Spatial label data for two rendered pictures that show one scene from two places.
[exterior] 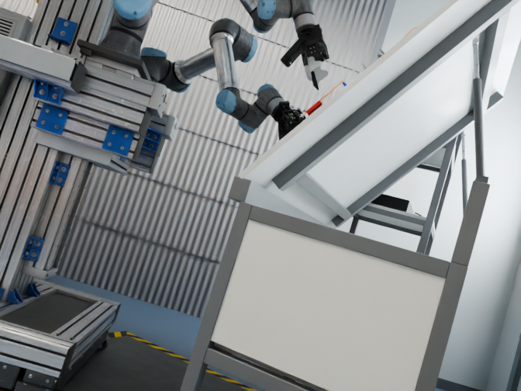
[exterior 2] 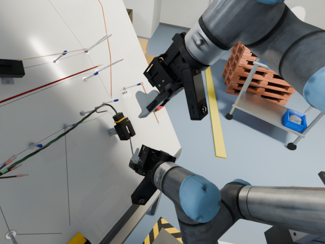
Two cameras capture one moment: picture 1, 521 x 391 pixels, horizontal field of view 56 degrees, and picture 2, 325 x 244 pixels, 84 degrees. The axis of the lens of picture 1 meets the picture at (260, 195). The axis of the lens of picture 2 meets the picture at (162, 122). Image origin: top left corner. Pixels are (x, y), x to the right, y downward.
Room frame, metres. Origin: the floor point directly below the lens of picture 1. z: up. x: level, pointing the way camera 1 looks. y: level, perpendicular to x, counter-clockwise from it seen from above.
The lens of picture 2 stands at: (2.01, 0.01, 1.58)
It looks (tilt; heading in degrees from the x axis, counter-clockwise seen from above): 40 degrees down; 185
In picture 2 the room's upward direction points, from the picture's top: 11 degrees clockwise
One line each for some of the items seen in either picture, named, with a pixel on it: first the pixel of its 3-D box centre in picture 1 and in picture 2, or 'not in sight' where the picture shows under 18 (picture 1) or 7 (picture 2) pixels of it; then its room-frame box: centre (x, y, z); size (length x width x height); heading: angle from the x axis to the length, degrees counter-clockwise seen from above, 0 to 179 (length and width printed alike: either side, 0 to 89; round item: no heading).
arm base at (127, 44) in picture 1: (122, 47); not in sight; (1.67, 0.62, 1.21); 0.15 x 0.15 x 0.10
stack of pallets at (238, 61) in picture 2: not in sight; (260, 70); (-1.44, 1.33, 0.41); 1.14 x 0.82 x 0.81; 94
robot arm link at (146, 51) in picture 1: (151, 64); not in sight; (2.17, 0.65, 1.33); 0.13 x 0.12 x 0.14; 137
